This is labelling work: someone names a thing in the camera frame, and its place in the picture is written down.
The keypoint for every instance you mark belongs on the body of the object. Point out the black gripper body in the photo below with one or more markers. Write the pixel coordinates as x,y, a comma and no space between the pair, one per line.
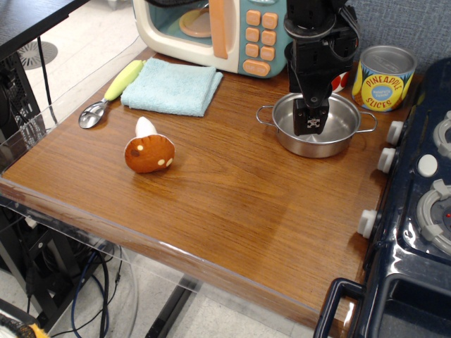
314,65

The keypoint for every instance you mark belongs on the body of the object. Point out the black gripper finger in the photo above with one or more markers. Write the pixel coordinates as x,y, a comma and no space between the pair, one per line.
300,117
322,114

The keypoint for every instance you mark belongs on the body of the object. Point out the light blue cloth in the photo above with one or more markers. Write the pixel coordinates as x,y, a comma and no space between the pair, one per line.
172,88

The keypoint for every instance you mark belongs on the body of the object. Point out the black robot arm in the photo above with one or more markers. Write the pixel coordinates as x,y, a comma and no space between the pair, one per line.
325,37

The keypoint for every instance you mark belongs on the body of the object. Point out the small stainless steel pot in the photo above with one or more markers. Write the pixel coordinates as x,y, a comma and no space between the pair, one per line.
343,122

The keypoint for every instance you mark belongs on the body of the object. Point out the tomato sauce can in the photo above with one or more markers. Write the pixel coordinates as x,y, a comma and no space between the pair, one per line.
340,82

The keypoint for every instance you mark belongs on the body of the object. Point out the pineapple slices can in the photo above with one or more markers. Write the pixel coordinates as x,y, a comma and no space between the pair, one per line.
383,77

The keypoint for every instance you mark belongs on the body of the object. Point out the toy microwave oven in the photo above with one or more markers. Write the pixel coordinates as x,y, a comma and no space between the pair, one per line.
243,37

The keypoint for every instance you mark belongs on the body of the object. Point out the brown plush mushroom toy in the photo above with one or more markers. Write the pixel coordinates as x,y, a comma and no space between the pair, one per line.
148,151

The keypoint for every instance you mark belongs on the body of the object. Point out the dark blue toy stove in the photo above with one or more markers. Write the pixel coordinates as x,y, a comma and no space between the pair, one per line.
406,289

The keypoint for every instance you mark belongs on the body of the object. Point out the black desk at left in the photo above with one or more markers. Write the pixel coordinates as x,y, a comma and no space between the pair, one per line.
23,21

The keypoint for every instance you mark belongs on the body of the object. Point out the green handled ice cream scoop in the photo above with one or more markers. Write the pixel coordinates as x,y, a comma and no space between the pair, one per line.
93,113

